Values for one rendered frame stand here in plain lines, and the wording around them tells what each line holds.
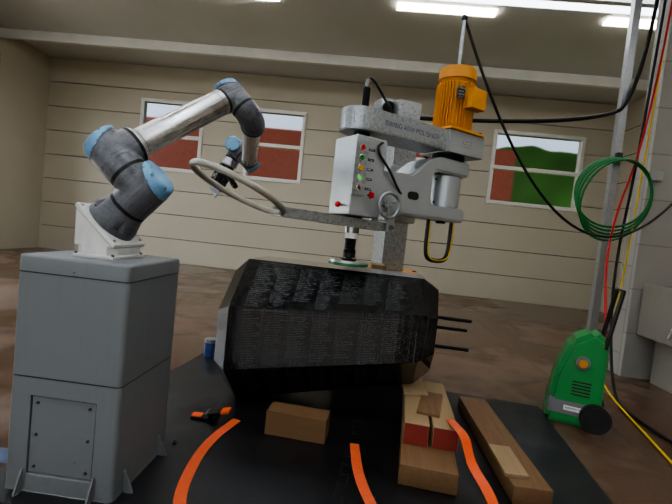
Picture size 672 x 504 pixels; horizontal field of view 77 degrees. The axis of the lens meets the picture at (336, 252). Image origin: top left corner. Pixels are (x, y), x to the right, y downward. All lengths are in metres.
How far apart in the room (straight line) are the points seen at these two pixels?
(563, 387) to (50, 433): 2.66
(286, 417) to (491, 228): 7.25
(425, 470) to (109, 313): 1.37
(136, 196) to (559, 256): 8.49
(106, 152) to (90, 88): 8.94
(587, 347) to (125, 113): 9.21
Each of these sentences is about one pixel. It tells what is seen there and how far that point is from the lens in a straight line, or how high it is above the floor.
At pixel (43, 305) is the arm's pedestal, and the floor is 0.68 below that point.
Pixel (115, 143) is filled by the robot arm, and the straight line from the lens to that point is 1.80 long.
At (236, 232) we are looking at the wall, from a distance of 8.97.
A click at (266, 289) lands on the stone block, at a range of 2.31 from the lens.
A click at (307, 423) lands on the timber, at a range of 2.20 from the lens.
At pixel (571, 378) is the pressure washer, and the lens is 3.06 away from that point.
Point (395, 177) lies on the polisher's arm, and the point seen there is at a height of 1.36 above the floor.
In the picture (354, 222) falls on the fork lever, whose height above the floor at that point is 1.09.
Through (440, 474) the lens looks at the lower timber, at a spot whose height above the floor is 0.09.
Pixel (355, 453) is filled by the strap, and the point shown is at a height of 0.02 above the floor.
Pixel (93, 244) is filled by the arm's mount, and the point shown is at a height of 0.90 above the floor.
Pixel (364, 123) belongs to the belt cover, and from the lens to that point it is 2.29.
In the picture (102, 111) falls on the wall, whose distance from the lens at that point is 10.46.
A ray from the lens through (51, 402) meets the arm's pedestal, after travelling 1.86.
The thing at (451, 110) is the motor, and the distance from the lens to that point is 2.78.
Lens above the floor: 1.04
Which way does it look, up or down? 3 degrees down
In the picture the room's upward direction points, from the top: 6 degrees clockwise
